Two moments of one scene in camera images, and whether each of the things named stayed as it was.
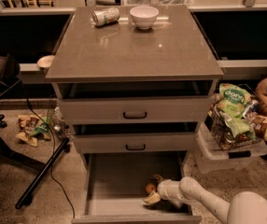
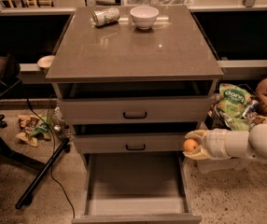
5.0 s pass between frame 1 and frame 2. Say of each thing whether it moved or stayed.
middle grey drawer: stayed
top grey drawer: stayed
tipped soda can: stayed
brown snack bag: stayed
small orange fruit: moved
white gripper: moved
